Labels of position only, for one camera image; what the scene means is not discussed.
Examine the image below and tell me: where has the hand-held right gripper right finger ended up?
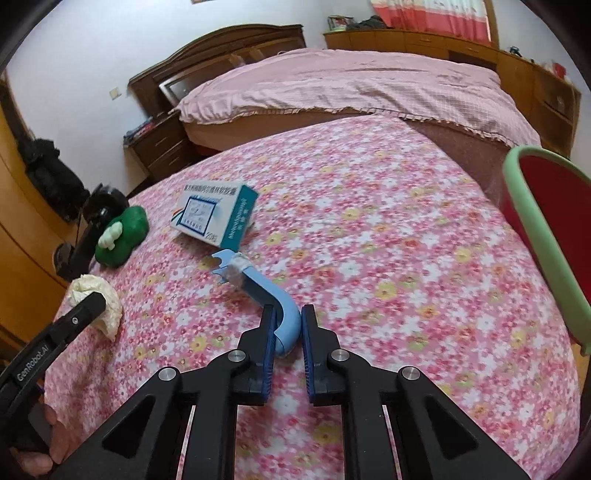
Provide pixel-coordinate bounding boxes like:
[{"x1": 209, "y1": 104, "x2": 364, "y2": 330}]
[{"x1": 301, "y1": 305, "x2": 532, "y2": 480}]

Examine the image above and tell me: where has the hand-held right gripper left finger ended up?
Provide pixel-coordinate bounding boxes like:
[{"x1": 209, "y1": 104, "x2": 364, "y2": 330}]
[{"x1": 46, "y1": 305, "x2": 278, "y2": 480}]

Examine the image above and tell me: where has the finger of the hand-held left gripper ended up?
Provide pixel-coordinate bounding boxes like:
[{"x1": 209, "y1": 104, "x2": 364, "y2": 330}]
[{"x1": 44, "y1": 292, "x2": 108, "y2": 347}]

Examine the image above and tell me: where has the blue curved plastic piece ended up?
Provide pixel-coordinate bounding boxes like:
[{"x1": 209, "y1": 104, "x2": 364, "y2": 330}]
[{"x1": 211, "y1": 249, "x2": 303, "y2": 360}]

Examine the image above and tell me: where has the red bin with green rim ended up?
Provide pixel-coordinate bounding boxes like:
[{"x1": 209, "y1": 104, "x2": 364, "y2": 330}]
[{"x1": 502, "y1": 145, "x2": 591, "y2": 356}]

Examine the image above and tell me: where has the person's left hand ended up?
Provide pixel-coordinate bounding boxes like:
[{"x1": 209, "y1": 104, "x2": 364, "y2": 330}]
[{"x1": 28, "y1": 401, "x2": 70, "y2": 478}]

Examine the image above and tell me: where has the light wooden wardrobe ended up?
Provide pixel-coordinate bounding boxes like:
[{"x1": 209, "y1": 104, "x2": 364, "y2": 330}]
[{"x1": 0, "y1": 69, "x2": 79, "y2": 361}]

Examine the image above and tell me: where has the green cloud-shaped toy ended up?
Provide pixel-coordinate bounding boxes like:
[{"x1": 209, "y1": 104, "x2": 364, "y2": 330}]
[{"x1": 95, "y1": 206, "x2": 149, "y2": 268}]

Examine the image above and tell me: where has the pink floral tablecloth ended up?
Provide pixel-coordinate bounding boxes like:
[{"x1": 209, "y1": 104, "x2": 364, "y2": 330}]
[{"x1": 44, "y1": 113, "x2": 580, "y2": 480}]

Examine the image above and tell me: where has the black hanging jacket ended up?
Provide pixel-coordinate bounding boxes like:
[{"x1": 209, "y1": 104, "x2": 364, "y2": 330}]
[{"x1": 18, "y1": 137, "x2": 90, "y2": 222}]

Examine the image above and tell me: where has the white and teal medicine box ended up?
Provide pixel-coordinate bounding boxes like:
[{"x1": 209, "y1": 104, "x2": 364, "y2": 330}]
[{"x1": 170, "y1": 181, "x2": 259, "y2": 252}]

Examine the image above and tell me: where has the dark wooden nightstand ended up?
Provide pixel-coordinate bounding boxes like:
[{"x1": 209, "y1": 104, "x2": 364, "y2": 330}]
[{"x1": 124, "y1": 111, "x2": 204, "y2": 185}]

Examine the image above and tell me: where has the pink checked bed blanket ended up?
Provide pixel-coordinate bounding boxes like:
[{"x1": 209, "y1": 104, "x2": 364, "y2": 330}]
[{"x1": 178, "y1": 46, "x2": 543, "y2": 148}]

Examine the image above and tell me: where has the dark wooden bed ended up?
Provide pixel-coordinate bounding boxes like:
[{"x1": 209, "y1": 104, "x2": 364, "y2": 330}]
[{"x1": 128, "y1": 24, "x2": 509, "y2": 195}]

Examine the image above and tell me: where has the white and pink curtain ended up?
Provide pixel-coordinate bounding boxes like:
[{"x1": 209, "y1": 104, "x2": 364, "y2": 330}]
[{"x1": 370, "y1": 0, "x2": 491, "y2": 44}]

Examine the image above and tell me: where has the black suction phone mount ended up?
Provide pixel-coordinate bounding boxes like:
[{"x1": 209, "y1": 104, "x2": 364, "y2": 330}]
[{"x1": 53, "y1": 183, "x2": 130, "y2": 281}]

